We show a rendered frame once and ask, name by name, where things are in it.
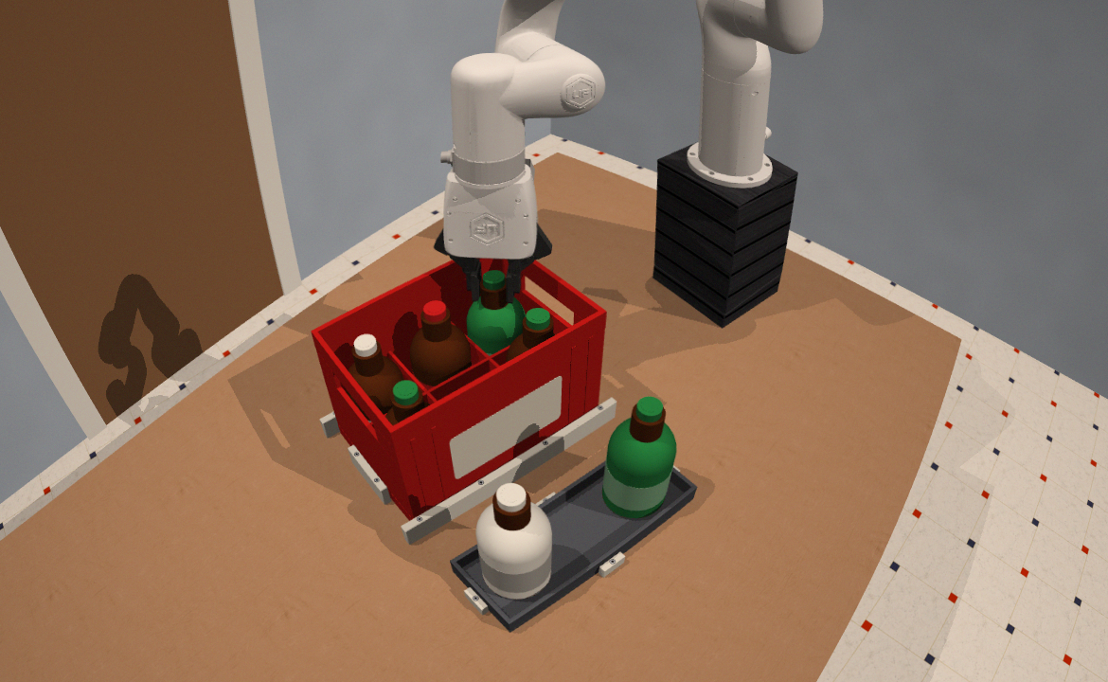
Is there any green bottle with pale label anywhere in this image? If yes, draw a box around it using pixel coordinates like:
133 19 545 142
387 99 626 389
602 396 677 518

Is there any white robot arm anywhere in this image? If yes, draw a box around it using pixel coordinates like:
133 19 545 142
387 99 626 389
440 0 823 188

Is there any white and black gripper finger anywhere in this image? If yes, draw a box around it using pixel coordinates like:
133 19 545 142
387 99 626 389
434 229 482 301
506 224 552 303

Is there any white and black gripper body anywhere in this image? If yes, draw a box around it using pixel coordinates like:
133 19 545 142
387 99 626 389
443 165 538 260

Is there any cream bottle with grey label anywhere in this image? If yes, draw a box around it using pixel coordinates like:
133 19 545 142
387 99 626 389
475 483 552 600

